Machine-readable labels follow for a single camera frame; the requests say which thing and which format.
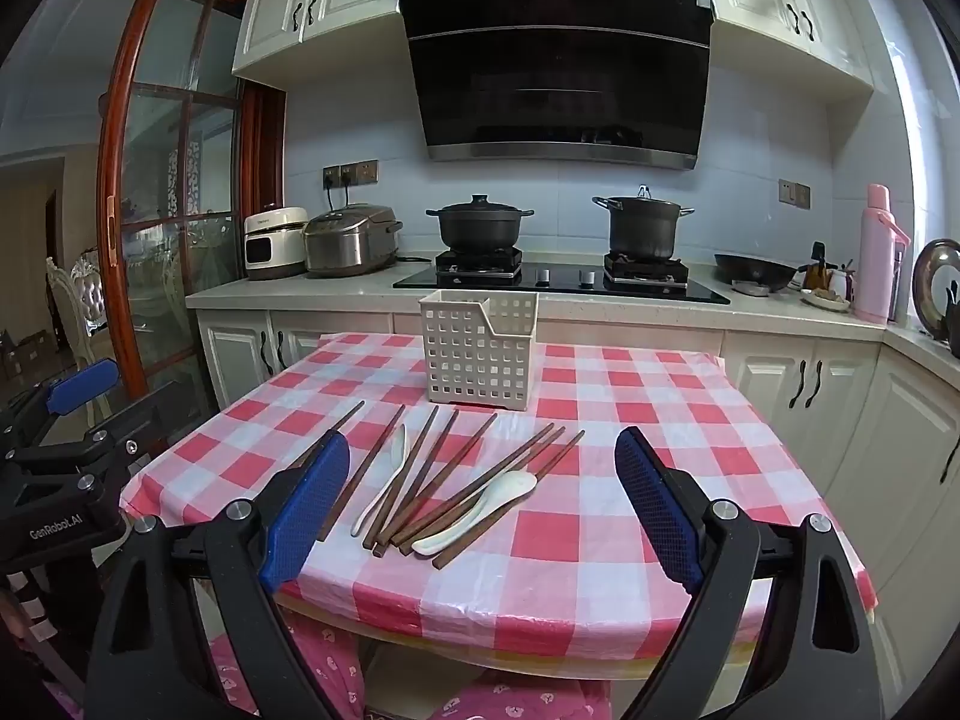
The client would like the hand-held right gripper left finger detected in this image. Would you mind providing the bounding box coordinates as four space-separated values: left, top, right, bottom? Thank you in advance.
86 429 368 720

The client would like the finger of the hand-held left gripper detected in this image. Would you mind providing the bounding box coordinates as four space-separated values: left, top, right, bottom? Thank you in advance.
0 357 121 466
11 382 188 488

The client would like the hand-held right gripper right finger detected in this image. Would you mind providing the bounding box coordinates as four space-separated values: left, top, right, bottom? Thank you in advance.
613 426 886 720

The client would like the white ceramic spoon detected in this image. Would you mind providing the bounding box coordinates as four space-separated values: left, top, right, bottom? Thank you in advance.
410 470 539 557
349 423 408 539

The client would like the pile of wooden chopsticks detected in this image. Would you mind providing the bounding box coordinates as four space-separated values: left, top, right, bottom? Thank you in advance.
289 399 586 571

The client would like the white plastic utensil basket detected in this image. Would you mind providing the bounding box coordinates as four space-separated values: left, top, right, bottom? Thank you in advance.
418 289 539 412

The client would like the red white checked tablecloth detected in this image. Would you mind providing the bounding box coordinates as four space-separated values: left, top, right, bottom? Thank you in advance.
120 330 878 665

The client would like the ornate white dining chair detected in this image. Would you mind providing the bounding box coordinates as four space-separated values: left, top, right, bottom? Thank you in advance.
45 247 113 391

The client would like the wooden framed glass door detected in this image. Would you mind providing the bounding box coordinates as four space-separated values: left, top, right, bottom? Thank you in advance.
96 0 287 421

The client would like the white countertop cooker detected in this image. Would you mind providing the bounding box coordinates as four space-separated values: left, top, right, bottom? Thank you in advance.
244 206 310 281

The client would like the black burner grate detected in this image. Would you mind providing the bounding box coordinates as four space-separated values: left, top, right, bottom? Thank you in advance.
435 246 524 276
604 253 689 286

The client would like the black glass gas cooktop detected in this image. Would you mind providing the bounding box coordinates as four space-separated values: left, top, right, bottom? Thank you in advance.
392 261 731 306

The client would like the black wok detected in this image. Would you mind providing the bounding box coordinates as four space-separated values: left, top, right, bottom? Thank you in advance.
713 252 800 293

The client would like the silver rice cooker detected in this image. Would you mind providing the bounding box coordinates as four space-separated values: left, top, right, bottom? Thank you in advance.
302 202 404 277

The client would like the black stockpot with lid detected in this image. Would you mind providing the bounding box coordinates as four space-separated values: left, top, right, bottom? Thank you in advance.
592 185 695 261

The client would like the pink thermos flask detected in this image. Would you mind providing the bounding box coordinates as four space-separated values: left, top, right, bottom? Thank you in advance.
855 183 912 326

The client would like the black casserole pot with lid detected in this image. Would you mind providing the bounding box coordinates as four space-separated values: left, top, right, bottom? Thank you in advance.
426 193 535 252

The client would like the round glass pot lid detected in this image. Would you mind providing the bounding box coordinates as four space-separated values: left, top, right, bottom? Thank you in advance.
913 238 960 323

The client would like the black range hood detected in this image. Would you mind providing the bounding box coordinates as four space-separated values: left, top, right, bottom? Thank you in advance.
397 0 717 171

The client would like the white upper cabinet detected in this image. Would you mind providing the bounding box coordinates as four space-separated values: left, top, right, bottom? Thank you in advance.
709 0 878 100
231 0 410 85

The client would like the brass wall socket panel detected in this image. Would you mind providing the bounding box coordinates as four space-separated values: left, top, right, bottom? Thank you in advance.
324 160 380 190

